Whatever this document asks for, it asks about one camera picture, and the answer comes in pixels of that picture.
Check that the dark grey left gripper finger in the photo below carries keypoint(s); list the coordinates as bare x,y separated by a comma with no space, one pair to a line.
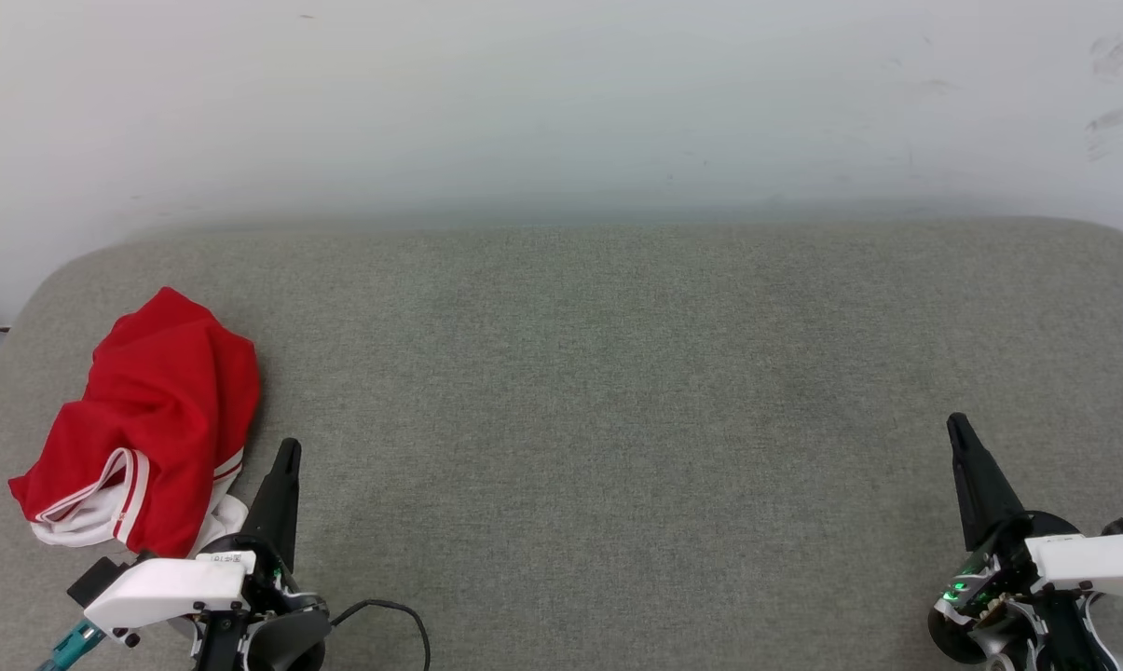
280,503

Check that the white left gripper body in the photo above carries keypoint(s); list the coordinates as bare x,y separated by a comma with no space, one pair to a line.
170,587

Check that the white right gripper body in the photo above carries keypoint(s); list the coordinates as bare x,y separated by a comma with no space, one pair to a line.
1092,559

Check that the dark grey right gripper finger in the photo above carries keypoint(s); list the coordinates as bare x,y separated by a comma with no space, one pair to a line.
980,494

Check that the red white basketball jersey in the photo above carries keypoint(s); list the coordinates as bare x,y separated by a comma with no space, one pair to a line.
170,391

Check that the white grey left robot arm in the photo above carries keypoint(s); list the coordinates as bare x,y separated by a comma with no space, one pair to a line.
281,638

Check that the grey fabric sofa cushion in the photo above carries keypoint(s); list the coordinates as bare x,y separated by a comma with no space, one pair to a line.
617,419

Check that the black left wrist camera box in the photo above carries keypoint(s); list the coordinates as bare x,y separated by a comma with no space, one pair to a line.
95,582

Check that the teal left camera plug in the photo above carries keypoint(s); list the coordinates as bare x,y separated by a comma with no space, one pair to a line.
75,641

